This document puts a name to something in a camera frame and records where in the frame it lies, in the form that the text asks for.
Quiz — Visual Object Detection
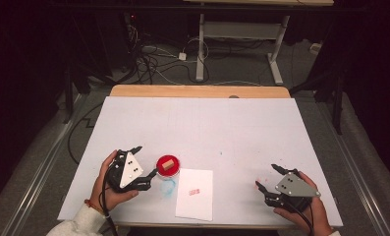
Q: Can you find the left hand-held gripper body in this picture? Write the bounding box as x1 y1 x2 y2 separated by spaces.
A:
105 149 151 194

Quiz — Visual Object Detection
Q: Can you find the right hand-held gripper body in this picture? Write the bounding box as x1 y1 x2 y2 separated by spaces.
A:
264 172 321 212

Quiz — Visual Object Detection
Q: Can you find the wooden stamp block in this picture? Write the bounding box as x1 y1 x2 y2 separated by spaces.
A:
161 157 175 171

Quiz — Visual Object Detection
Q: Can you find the person's left hand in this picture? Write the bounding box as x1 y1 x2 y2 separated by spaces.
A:
90 149 139 212

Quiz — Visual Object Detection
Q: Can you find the person's right hand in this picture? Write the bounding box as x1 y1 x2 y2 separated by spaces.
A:
273 171 334 236

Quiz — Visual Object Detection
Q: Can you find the white paper sheet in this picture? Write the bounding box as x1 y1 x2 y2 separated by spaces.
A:
175 167 214 222

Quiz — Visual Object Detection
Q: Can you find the white board table cover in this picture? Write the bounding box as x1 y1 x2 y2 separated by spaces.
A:
57 95 344 229

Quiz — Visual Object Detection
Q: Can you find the black metal stand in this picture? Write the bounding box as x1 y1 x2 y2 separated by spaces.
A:
62 62 76 125

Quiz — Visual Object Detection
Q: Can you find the right hand-held gripper black cable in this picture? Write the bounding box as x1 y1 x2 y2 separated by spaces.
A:
289 198 315 236

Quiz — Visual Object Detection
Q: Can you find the hand-held gripper black cable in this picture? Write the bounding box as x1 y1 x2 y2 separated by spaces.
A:
98 163 119 236
289 198 315 236

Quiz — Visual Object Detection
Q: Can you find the left hand-held gripper black cable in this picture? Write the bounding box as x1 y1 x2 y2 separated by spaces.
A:
98 163 119 236

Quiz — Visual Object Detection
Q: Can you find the red bracelet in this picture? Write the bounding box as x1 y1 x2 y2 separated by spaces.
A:
84 198 106 216

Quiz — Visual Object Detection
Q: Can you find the black floor cable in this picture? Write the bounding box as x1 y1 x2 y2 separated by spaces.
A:
67 102 103 165

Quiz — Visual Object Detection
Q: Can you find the metal floor rail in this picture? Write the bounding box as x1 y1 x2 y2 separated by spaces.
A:
5 94 87 236
323 107 390 236

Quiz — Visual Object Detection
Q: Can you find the tangle of floor cables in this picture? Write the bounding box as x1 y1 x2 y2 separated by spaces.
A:
123 13 210 87

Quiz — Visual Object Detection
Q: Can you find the white-legged desk frame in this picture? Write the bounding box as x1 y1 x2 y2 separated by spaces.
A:
182 0 334 87

